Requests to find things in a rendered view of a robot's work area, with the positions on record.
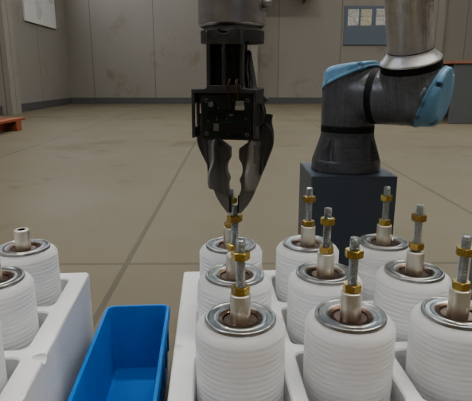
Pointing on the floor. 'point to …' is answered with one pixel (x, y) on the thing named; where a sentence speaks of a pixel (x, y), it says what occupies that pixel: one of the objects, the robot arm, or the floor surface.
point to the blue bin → (126, 356)
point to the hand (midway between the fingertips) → (236, 200)
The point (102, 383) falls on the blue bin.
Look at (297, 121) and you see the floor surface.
